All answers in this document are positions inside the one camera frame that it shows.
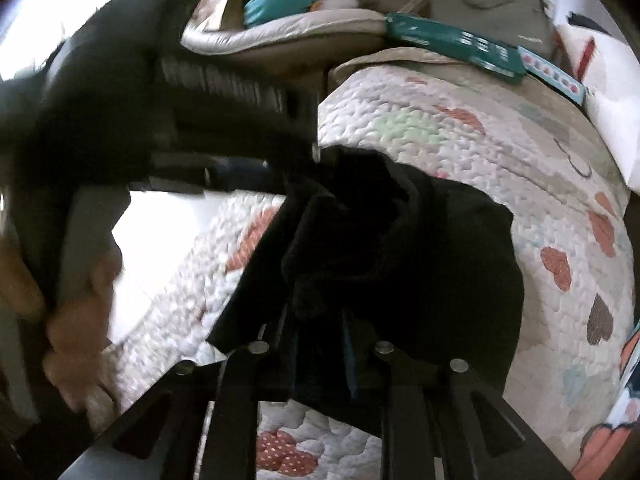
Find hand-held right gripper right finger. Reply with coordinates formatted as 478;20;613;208
342;310;576;480

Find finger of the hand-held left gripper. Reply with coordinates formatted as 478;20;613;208
145;147;321;195

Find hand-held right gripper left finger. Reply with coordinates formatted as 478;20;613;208
57;305;301;480

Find black pants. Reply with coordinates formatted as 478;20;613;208
207;145;526;438

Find person's left forearm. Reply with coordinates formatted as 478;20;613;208
0;305;42;431

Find person's left hand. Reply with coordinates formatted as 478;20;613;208
42;247;126;413

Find beige padded lounger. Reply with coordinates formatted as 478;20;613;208
181;0;388;56

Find teal cushion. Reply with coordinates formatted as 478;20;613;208
244;0;346;28

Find cartoon printed blanket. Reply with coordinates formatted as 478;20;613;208
570;320;640;480

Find long green box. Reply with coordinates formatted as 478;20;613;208
385;12;528;85

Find quilted heart bedspread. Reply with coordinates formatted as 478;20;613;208
100;47;636;480

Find grey bag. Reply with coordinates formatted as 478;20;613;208
400;0;556;61

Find light blue dotted box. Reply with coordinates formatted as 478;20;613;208
517;46;587;107

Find white pillow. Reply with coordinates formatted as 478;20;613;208
555;10;640;186

